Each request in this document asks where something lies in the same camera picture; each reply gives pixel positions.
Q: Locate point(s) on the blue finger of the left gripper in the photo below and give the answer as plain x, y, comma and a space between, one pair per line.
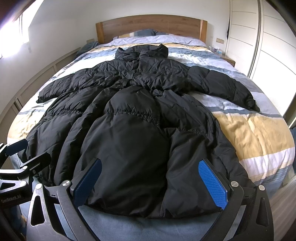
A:
16, 147
38, 163

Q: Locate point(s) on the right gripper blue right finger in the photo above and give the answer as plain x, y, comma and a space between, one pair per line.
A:
215, 183

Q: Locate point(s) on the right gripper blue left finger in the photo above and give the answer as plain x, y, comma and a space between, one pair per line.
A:
84, 182

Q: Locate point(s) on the black puffer down coat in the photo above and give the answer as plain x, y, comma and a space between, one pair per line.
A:
135, 113

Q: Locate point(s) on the striped duvet cover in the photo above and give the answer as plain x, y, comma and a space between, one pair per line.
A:
262, 140

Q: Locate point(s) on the window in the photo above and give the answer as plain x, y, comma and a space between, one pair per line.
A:
15, 34

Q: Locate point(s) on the teal cloth beside bed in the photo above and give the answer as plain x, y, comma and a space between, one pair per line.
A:
87, 47

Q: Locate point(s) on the wooden nightstand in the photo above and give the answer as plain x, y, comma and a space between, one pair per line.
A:
229, 60

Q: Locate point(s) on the items on nightstand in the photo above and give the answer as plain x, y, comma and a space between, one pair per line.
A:
216, 50

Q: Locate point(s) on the white sliding wardrobe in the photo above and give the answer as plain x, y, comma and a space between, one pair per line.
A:
263, 48

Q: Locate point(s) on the striped blue pillow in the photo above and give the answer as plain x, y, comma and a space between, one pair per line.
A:
139, 33

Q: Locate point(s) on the wooden headboard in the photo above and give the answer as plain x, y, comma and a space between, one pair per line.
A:
171, 24

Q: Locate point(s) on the dark blue pillow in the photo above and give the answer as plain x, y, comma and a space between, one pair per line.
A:
163, 33

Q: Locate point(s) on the beige low wall cabinet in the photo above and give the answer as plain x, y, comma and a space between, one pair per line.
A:
14, 106

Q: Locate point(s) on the wall switch plate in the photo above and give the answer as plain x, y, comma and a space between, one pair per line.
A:
221, 41

